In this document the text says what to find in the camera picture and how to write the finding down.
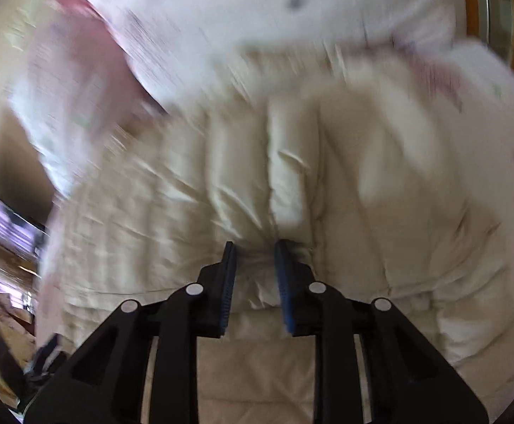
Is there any beige quilted down jacket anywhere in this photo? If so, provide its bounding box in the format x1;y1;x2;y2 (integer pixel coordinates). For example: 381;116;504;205
36;48;514;424

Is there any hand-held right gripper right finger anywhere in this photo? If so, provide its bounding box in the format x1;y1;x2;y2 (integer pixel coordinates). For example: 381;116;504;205
274;239;490;424

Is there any window with purple curtain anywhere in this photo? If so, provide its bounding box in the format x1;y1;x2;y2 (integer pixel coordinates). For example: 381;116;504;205
0;177;46;292

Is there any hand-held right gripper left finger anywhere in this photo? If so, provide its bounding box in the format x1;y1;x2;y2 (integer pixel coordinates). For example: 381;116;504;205
26;241;239;424

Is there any pink floral pillow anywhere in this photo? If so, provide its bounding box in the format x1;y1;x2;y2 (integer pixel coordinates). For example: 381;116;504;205
98;0;463;111
10;0;165;195

